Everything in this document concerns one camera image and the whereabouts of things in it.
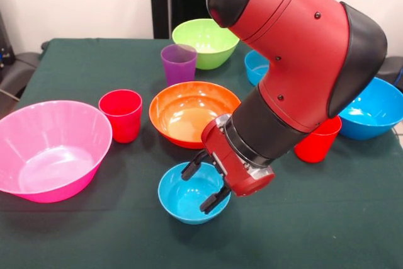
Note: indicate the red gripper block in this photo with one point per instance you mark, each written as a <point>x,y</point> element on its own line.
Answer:
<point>233,168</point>

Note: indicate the small blue ridged bowl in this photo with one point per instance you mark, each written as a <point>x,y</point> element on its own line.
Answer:
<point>185,199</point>

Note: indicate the orange bowl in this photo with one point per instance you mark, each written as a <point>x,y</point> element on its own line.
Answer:
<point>189,114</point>

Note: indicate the purple cup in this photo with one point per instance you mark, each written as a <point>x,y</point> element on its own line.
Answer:
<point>178,67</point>

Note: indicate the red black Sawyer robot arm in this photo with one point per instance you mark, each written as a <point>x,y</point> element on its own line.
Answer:
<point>299,45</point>

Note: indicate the black equipment tower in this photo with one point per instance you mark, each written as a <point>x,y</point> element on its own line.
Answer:
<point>4,45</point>

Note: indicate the dark green tablecloth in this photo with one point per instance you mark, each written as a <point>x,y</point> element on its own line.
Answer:
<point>201,243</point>

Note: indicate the red cup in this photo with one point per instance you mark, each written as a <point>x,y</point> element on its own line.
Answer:
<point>121,121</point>
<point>315,149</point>

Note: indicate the medium blue bowl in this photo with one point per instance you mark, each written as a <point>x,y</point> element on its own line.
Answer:
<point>255,67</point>

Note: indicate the green bowl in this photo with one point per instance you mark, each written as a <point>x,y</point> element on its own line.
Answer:
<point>201,45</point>

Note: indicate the large pink bowl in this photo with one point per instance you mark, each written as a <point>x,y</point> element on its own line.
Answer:
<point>47,155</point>

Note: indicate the large blue bowl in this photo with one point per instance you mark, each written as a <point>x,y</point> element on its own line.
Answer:
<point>371,117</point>

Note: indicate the black pedestal foot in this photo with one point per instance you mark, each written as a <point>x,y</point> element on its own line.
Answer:
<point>19,70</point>
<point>393,70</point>

